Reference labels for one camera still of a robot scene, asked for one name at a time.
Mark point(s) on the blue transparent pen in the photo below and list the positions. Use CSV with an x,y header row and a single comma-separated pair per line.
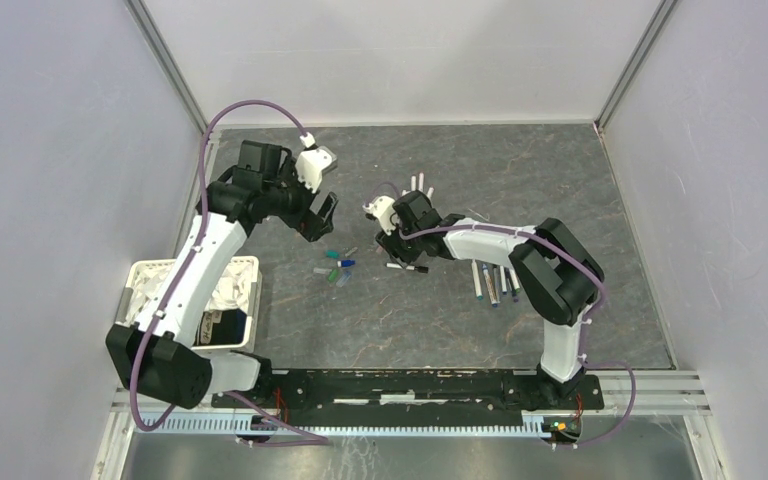
x,y
492,288

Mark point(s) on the aluminium frame rail left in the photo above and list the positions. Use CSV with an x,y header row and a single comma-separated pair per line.
x,y
165,58

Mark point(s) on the green capped white pen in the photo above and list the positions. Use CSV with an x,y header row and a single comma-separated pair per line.
x,y
514,279

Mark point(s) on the white cloth in basket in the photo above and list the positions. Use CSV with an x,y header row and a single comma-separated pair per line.
x,y
233,289

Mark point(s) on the teal capped white pen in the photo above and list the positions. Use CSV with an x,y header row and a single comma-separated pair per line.
x,y
476,279

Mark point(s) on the houndstooth patterned pen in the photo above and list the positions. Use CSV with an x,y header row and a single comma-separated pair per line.
x,y
497,283

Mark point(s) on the aluminium frame rail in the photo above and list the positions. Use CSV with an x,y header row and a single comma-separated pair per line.
x,y
165,58
639,55

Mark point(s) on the white slotted cable duct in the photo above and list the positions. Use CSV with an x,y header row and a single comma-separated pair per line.
x,y
246,423

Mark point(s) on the black capped pen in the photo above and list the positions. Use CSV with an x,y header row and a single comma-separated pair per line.
x,y
415,268

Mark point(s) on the blue capped white pen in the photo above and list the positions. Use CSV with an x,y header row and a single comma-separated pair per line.
x,y
502,285

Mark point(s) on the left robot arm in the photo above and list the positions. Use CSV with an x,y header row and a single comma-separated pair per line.
x,y
154,355

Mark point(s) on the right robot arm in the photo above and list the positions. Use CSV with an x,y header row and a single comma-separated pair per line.
x,y
560,278

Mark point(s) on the purple transparent pen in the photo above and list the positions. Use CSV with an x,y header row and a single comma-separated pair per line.
x,y
515,298

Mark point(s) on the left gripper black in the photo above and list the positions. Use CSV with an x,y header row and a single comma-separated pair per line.
x,y
301,221

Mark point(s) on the aluminium frame rail right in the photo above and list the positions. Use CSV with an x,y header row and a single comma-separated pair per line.
x,y
639,55

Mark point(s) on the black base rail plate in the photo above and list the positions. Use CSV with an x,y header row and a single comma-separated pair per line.
x,y
420,397

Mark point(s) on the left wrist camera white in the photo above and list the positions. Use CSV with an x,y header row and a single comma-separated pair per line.
x,y
314,162

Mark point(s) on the white plastic basket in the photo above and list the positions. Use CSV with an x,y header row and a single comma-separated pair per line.
x,y
231,316

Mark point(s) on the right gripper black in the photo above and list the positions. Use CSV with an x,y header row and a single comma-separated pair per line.
x,y
390,244

